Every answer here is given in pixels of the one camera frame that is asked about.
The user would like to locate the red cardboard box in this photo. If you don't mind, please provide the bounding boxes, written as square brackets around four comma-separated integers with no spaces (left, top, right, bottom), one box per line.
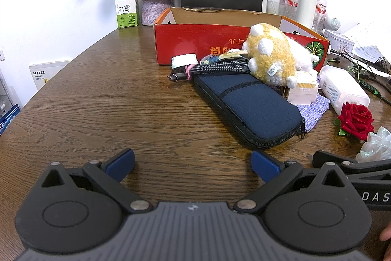
[153,7,331,72]

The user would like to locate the white box on floor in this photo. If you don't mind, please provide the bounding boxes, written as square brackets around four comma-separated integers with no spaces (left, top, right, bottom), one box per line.
[29,59,72,92]

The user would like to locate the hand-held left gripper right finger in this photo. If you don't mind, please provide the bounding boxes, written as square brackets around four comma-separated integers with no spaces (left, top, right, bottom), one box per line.
[234,150,350,214]

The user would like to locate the yellow white plush toy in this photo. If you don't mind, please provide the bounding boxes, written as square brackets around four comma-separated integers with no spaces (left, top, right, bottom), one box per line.
[243,23,320,87]

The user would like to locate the navy zipper pouch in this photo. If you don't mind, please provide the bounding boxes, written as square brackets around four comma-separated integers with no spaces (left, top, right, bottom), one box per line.
[193,73,306,150]

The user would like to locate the person's right hand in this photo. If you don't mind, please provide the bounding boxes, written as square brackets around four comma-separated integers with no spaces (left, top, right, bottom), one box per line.
[380,223,391,261]

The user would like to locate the purple knitted cloth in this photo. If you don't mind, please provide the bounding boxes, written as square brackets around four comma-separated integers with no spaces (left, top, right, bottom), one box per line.
[298,73,331,133]

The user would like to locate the green earphone cable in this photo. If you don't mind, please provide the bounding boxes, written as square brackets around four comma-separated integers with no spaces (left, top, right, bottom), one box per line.
[348,58,391,102]

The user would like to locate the clear glass cup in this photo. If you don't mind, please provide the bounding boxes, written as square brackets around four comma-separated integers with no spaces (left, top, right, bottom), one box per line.
[266,0,283,15]

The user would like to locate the white thermos bottle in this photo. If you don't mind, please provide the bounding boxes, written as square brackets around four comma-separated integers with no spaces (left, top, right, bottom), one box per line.
[295,0,319,31]

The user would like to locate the grey braided cable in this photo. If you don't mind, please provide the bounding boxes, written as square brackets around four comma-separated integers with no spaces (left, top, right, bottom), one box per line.
[167,57,252,82]

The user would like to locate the white power bank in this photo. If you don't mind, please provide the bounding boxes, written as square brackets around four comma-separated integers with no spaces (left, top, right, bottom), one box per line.
[318,65,371,115]

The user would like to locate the iridescent plastic wrapper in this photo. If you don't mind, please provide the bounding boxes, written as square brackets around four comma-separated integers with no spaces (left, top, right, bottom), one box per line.
[356,126,391,163]

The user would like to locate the white round speaker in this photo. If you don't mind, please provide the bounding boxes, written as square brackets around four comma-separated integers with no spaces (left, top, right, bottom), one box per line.
[324,12,342,32]

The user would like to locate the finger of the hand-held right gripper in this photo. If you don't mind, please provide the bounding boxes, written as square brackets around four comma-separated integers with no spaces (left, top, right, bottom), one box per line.
[313,150,391,176]

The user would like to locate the white storage rack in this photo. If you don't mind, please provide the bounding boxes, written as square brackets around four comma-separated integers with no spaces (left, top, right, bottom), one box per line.
[0,68,14,115]

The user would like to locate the white charger plug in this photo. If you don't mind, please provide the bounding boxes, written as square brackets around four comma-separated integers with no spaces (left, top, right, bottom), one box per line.
[285,70,320,105]

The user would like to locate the red artificial rose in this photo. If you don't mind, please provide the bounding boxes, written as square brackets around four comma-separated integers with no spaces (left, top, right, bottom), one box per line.
[334,102,376,141]

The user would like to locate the white printed tin box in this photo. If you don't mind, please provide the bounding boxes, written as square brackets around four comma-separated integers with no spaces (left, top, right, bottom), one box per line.
[323,29,355,57]

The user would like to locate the wooden desktop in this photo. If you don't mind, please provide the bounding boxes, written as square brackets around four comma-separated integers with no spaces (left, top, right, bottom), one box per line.
[0,24,391,261]

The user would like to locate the white round plastic lid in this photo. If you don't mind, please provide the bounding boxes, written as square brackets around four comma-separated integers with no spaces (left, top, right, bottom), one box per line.
[170,54,197,69]

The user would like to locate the blue printed box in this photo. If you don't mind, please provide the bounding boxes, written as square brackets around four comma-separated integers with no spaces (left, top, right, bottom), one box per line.
[0,102,22,135]

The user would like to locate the small printed packet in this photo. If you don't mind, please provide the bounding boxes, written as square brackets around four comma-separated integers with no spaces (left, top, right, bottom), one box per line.
[200,51,245,64]

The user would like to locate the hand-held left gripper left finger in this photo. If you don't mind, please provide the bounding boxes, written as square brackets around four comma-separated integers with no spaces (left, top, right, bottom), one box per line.
[40,148,153,214]

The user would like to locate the white printed papers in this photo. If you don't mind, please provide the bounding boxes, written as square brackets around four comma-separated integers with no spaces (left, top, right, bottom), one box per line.
[339,21,391,66]

